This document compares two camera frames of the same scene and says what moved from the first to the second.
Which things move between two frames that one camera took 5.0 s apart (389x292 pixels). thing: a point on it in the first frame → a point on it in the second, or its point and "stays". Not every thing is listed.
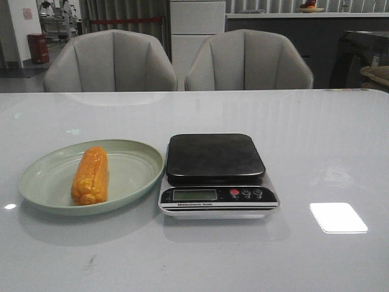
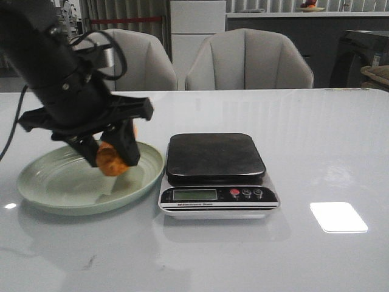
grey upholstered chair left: x=110 y=61 stays
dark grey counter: x=316 y=35 stays
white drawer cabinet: x=191 y=23 stays
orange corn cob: x=90 y=183 → x=109 y=162
